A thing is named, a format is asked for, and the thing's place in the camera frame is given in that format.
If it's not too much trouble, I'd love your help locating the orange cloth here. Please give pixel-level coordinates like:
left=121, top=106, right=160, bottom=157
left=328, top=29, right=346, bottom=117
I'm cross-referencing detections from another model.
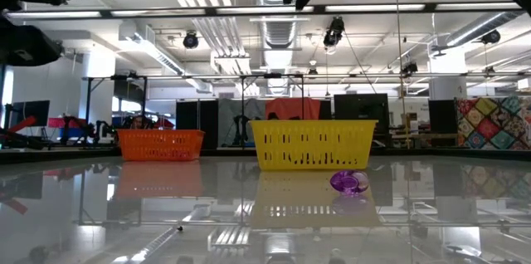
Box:
left=265, top=97, right=321, bottom=121

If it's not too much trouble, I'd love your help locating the grey cloth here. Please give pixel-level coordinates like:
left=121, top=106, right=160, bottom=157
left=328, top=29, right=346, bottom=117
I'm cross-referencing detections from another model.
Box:
left=217, top=97, right=267, bottom=148

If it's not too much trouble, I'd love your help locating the large black screen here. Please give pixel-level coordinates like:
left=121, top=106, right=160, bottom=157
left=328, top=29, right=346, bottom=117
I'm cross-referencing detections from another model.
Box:
left=334, top=93, right=390, bottom=134

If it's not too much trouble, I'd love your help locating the yellow plastic basket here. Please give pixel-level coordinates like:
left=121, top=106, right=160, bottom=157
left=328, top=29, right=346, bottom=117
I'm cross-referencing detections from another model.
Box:
left=250, top=119, right=379, bottom=172

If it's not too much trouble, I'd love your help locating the black partition panel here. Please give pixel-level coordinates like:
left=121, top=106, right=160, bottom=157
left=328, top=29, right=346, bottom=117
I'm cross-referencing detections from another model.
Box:
left=176, top=100, right=219, bottom=151
left=428, top=100, right=457, bottom=134

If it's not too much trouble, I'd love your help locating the white round pillar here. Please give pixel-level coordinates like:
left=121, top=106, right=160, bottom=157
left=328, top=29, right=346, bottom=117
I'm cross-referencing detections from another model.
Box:
left=429, top=47, right=468, bottom=101

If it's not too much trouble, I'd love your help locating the purple plastic spinning top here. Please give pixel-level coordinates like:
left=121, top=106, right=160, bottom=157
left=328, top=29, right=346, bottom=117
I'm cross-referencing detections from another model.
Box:
left=329, top=169, right=369, bottom=196

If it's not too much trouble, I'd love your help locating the orange plastic basket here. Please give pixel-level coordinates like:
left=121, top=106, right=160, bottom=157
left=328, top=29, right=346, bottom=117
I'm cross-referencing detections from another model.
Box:
left=116, top=129, right=206, bottom=162

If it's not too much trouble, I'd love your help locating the colourful patchwork quilt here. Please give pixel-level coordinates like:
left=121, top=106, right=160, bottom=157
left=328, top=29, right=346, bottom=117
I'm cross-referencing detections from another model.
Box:
left=455, top=96, right=531, bottom=151

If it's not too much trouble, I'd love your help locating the red table cover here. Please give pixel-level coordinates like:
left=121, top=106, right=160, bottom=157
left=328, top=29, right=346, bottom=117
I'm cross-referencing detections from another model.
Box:
left=47, top=117, right=88, bottom=129

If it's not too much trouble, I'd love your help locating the black computer monitor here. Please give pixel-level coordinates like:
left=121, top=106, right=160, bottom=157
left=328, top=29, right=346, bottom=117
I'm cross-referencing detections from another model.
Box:
left=3, top=100, right=51, bottom=129

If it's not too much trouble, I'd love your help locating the silver ventilation duct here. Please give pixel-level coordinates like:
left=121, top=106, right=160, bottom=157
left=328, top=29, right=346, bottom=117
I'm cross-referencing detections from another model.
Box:
left=446, top=9, right=531, bottom=48
left=251, top=0, right=311, bottom=97

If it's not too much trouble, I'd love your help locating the black background rig frame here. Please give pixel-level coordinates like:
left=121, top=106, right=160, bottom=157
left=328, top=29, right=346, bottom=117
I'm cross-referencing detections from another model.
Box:
left=85, top=73, right=306, bottom=149

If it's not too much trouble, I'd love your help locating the yellow hanging cord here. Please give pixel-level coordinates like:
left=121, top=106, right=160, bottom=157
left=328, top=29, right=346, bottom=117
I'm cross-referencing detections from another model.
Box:
left=392, top=0, right=412, bottom=149

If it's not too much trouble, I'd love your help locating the black overhead frame beam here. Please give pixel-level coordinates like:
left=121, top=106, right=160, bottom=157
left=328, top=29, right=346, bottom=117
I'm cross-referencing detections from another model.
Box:
left=0, top=2, right=531, bottom=19

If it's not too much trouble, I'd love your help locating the white rectangular air duct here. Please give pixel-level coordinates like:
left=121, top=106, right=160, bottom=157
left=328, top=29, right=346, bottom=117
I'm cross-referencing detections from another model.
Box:
left=118, top=21, right=213, bottom=95

